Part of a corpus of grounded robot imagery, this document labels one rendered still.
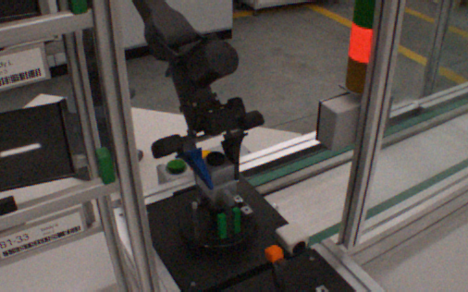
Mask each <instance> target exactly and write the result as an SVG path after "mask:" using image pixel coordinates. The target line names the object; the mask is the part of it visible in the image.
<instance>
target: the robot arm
mask: <svg viewBox="0 0 468 292"><path fill-rule="evenodd" d="M130 1H131V2H132V3H133V5H135V8H136V9H137V11H138V12H139V13H140V17H141V18H142V20H143V22H144V24H145V26H144V31H143V37H144V39H145V40H146V42H147V43H148V48H149V51H150V53H151V54H152V55H153V56H154V58H155V59H156V60H157V61H159V60H160V61H162V62H165V61H167V62H169V64H168V68H167V70H166V73H165V76H166V77H167V78H168V77H170V78H172V81H173V83H174V86H175V89H176V92H177V95H178V97H179V102H180V104H179V105H180V107H179V111H180V112H182V113H183V115H184V118H185V121H186V124H187V127H188V129H186V130H187V133H188V135H185V136H182V137H181V136H180V135H179V134H173V135H170V136H167V137H163V138H162V139H159V140H156V141H155V142H153V143H152V145H151V152H152V155H153V158H154V159H159V158H162V157H165V156H168V155H170V154H172V153H173V152H177V155H176V159H177V158H179V159H182V160H183V161H184V162H185V163H186V164H187V165H188V166H189V167H190V168H191V169H193V171H194V172H195V173H196V174H197V175H198V177H199V178H200V179H201V180H202V181H203V183H204V184H205V185H206V186H207V187H208V188H209V189H214V185H213V181H212V178H211V176H210V174H209V171H208V170H207V167H206V165H205V162H204V160H203V152H202V147H201V148H198V149H197V147H196V143H199V142H202V141H205V140H210V139H212V138H215V137H218V136H221V135H223V137H224V140H222V141H220V143H221V146H222V148H223V150H224V153H225V155H226V156H227V158H228V159H229V160H230V161H231V162H232V163H233V164H234V180H238V179H239V178H240V146H241V143H242V141H243V139H244V137H245V136H248V134H249V132H245V133H244V131H245V130H249V129H252V128H258V127H260V126H262V125H263V124H264V123H265V121H264V118H263V115H262V114H261V113H260V112H259V111H257V110H253V111H251V112H248V113H246V110H245V106H244V104H243V101H242V99H241V98H240V97H234V98H231V99H228V103H225V104H221V102H219V99H218V97H217V96H216V93H215V92H213V91H212V87H211V85H213V84H215V83H216V82H218V81H219V80H221V79H223V78H225V77H226V76H230V75H232V74H233V73H234V72H235V70H236V69H237V67H238V64H239V58H238V54H237V52H236V51H235V48H233V47H232V45H231V44H229V43H226V42H224V41H221V40H219V39H218V36H217V34H215V33H214V34H210V35H206V36H204V35H202V34H201V33H200V32H198V31H197V30H196V29H194V28H193V27H192V25H191V24H190V23H189V21H187V20H186V18H185V17H184V15H182V14H181V13H179V12H178V11H177V10H174V9H173V8H171V7H170V6H169V5H168V4H167V2H166V0H130ZM92 35H93V33H92V28H88V29H85V30H82V42H83V51H84V54H85V58H86V61H85V63H86V67H87V71H88V80H89V83H90V88H91V96H92V103H93V105H95V106H101V105H102V104H103V95H102V91H101V86H100V78H99V72H98V68H97V59H96V54H95V51H94V48H95V46H94V41H93V37H92ZM202 131H203V133H204V134H202V135H199V136H197V135H196V134H197V133H199V132H202Z"/></svg>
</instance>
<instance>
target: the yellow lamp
mask: <svg viewBox="0 0 468 292"><path fill-rule="evenodd" d="M367 66H368V65H367V63H363V62H359V61H356V60H354V59H353V58H351V57H350V55H349V57H348V63H347V68H348V69H347V75H346V81H345V86H346V87H347V89H349V90H350V91H352V92H355V93H360V94H363V90H364V86H365V76H366V70H367Z"/></svg>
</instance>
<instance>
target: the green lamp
mask: <svg viewBox="0 0 468 292"><path fill-rule="evenodd" d="M375 9H376V0H355V1H354V7H353V18H352V23H353V24H355V25H356V26H358V27H360V28H364V29H369V30H371V29H372V28H373V23H374V14H375Z"/></svg>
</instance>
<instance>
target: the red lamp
mask: <svg viewBox="0 0 468 292"><path fill-rule="evenodd" d="M371 37H372V30H369V29H364V28H360V27H358V26H356V25H355V24H353V23H352V24H351V40H350V52H349V55H350V57H351V58H353V59H354V60H356V61H359V62H363V63H368V56H369V52H370V46H371V45H370V42H371Z"/></svg>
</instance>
